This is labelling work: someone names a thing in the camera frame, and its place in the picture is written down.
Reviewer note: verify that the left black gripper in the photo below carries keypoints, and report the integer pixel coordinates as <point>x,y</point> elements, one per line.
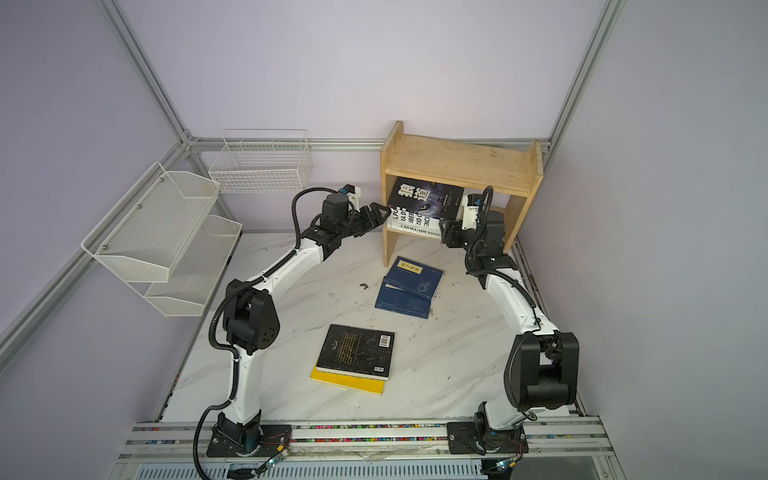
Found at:
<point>376,218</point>

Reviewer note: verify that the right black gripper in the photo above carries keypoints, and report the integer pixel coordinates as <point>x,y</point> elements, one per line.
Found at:
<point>449,232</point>

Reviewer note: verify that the white book with black lettering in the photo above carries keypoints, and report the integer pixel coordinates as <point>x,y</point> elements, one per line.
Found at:
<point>405,215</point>

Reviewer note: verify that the white book with photo cover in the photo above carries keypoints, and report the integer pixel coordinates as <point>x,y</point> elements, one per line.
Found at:
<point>427,228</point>

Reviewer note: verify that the black book with barcode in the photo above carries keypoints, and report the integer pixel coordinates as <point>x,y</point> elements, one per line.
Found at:
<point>429,199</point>

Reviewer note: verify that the black book with gold text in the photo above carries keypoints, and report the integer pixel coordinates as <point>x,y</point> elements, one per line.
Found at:
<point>358,352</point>

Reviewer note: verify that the yellow book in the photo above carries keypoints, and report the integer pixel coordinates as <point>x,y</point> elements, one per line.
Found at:
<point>349,382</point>

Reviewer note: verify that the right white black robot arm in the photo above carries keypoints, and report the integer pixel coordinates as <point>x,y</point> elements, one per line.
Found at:
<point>541,372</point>

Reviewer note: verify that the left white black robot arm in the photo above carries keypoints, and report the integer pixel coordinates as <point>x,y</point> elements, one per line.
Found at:
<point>246,323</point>

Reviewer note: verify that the upper dark blue book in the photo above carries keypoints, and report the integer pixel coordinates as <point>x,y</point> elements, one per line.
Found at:
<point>414,277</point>

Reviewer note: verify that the dark blue book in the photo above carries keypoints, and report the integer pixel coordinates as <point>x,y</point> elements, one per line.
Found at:
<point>414,277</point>
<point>393,299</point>

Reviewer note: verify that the lower dark blue book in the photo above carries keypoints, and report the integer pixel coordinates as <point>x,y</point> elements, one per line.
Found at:
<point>393,299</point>

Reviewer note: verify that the wooden two-tier bookshelf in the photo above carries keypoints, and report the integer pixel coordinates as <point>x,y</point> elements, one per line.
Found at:
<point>515,173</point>

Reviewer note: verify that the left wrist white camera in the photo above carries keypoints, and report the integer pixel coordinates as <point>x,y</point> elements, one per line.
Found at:
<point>353,194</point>

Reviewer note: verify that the wrist white camera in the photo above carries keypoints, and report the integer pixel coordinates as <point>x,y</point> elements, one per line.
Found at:
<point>353,194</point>
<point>471,207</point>

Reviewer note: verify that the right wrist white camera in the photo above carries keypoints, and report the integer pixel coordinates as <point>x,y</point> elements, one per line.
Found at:
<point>471,207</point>

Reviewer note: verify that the white wire wall basket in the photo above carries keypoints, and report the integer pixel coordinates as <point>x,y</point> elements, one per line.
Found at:
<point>255,161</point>

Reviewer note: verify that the white mesh lower wall bin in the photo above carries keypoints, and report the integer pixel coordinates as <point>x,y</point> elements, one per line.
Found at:
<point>195,279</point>

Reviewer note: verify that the white mesh wall bin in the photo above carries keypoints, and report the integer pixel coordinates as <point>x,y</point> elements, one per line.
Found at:
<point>195,279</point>
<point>143,238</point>

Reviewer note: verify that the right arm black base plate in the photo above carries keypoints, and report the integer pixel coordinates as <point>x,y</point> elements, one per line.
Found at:
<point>467,438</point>

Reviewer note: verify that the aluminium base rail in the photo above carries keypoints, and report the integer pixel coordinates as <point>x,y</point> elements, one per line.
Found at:
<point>383,440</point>

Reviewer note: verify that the white mesh upper wall bin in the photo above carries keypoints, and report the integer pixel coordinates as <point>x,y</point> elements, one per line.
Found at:
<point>143,238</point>

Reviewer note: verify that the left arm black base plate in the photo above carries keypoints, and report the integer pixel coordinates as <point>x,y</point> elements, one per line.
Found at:
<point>261,442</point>

